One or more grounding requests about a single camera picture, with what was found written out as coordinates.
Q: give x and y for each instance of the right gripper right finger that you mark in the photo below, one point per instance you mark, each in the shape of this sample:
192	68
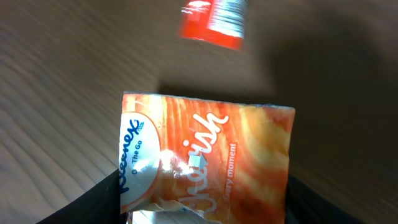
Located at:
305	206

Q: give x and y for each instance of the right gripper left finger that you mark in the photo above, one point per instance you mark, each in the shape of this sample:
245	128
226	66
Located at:
99	205

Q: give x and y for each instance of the orange small box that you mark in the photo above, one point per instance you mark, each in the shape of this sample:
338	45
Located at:
227	162

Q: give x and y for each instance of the red white small packet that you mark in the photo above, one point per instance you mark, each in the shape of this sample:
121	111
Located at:
219	22

